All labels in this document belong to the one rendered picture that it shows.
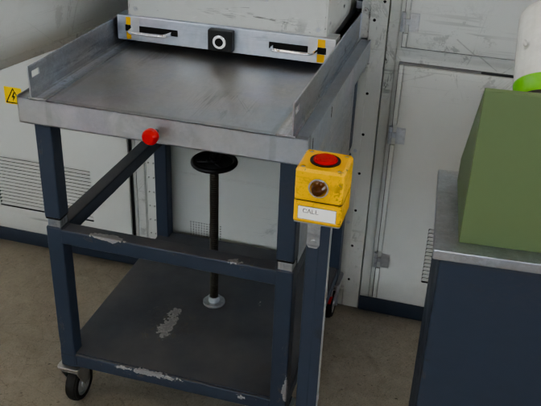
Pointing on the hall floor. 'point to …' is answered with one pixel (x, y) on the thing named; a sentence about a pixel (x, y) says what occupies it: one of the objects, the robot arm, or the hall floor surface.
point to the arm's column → (479, 337)
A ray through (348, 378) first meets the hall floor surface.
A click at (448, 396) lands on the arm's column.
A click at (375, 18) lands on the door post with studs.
